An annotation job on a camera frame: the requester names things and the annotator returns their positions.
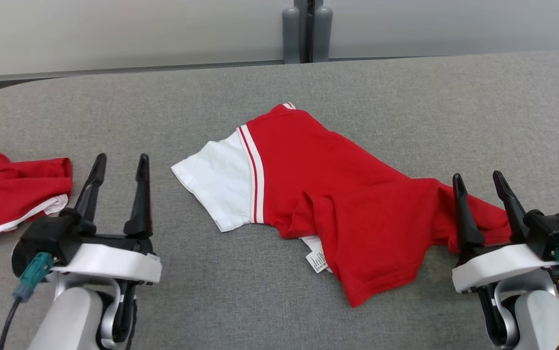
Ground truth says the red white-sleeved striped t-shirt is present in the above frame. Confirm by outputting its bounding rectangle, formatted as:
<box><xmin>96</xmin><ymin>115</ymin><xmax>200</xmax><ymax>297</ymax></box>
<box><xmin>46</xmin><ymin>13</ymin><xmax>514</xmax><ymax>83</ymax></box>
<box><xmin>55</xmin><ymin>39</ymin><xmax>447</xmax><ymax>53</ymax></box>
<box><xmin>171</xmin><ymin>103</ymin><xmax>513</xmax><ymax>308</ymax></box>

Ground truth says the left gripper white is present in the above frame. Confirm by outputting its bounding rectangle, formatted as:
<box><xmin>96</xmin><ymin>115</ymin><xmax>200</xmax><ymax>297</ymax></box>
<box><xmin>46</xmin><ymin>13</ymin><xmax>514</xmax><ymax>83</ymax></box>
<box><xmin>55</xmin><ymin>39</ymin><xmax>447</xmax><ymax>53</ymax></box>
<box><xmin>51</xmin><ymin>153</ymin><xmax>162</xmax><ymax>285</ymax></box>

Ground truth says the red garment with white trim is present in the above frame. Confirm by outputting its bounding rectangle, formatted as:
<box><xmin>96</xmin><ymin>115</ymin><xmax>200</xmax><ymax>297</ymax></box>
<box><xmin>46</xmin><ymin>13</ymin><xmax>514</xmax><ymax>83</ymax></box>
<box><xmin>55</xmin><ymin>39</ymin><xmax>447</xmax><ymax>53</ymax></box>
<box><xmin>0</xmin><ymin>143</ymin><xmax>73</xmax><ymax>244</ymax></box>

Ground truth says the left camera cable teal plug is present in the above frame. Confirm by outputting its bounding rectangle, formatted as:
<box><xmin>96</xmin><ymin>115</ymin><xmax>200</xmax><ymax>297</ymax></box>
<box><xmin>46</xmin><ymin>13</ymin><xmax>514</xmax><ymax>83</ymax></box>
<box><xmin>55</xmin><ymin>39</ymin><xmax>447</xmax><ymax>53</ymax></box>
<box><xmin>0</xmin><ymin>252</ymin><xmax>54</xmax><ymax>350</ymax></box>

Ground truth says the grey partition post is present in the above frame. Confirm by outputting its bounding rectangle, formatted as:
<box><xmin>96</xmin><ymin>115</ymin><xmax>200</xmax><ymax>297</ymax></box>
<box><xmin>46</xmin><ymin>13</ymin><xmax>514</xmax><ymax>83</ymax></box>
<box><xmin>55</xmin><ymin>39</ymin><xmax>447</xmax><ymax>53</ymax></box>
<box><xmin>282</xmin><ymin>0</ymin><xmax>333</xmax><ymax>65</ymax></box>

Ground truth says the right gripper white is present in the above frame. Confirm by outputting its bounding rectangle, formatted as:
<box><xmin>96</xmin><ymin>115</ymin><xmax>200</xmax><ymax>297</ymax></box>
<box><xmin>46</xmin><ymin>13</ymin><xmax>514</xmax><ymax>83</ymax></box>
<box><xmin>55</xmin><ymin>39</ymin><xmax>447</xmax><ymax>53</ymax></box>
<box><xmin>452</xmin><ymin>170</ymin><xmax>559</xmax><ymax>294</ymax></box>

